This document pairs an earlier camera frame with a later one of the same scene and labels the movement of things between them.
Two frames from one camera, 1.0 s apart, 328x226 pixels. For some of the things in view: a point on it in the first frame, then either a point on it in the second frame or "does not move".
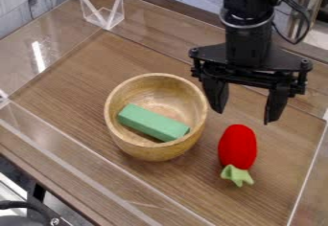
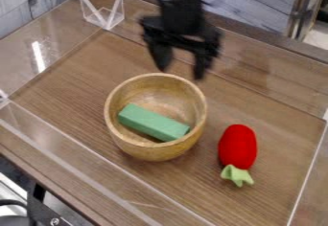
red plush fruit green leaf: x=237 y=149 does not move
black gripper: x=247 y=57 to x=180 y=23
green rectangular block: x=151 y=124 does not move
